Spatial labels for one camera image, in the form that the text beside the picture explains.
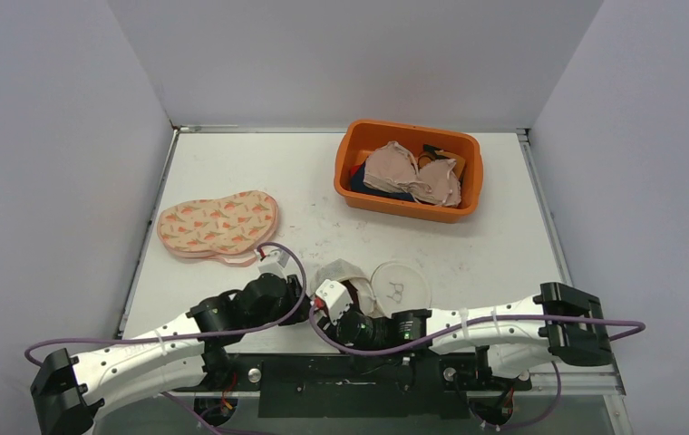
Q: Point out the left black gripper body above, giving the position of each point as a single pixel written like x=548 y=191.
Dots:
x=290 y=301

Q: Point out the floral mesh laundry bag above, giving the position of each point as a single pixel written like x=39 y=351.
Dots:
x=227 y=230

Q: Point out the round white mesh laundry bag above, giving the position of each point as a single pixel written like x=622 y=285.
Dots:
x=397 y=286

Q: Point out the beige pink bra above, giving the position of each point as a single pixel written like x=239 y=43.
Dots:
x=431 y=177

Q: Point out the maroon bra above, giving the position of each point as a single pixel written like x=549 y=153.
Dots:
x=363 y=295

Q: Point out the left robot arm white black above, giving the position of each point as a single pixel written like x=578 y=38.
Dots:
x=71 y=391

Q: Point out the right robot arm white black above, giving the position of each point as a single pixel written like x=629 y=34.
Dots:
x=559 y=324

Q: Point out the navy blue garment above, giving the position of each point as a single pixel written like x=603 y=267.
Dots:
x=357 y=185

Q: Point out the orange plastic bin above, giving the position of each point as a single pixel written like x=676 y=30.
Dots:
x=365 y=136

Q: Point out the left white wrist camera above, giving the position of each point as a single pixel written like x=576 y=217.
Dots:
x=274 y=262

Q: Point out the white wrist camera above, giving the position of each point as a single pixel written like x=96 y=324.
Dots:
x=274 y=262
x=333 y=298

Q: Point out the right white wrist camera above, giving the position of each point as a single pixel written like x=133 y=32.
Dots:
x=333 y=298

